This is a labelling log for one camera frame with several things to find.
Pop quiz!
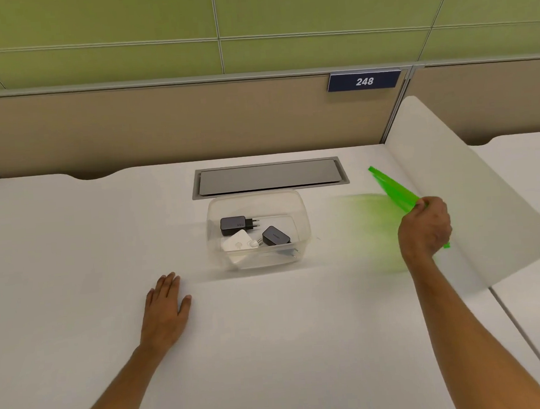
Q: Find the green plastic lid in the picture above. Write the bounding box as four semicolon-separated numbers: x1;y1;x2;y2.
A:
367;160;451;254

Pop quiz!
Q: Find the clear plastic container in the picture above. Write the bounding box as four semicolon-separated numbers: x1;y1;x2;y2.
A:
204;188;314;273

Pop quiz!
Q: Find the blue number sign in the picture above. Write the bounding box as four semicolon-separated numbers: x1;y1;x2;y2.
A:
325;67;403;94

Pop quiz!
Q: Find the person's left hand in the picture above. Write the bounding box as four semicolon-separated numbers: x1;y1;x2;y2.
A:
134;270;196;355

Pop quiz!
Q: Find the grey desk cable hatch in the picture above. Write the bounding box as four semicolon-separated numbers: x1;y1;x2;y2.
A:
189;155;351;201

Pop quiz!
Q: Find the person's left forearm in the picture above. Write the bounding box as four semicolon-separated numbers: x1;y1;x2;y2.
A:
52;343;167;409

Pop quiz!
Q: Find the dark grey power adapter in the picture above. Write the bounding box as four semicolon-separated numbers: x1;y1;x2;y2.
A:
260;224;292;247

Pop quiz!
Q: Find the person's right forearm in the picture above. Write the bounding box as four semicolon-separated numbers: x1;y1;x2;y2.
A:
405;247;540;409

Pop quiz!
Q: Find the wide beige partition panel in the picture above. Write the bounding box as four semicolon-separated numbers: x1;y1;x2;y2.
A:
0;61;420;185

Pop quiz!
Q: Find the person's right hand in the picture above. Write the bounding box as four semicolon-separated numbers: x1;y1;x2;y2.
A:
395;194;456;270

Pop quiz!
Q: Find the black charger with prongs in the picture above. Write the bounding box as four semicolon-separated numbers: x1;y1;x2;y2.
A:
219;214;260;237

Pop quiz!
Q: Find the white desk divider panel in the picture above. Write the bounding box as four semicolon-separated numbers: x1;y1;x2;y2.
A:
381;87;540;295

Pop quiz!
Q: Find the white power adapter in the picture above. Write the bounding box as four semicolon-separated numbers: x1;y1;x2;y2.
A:
220;227;261;253

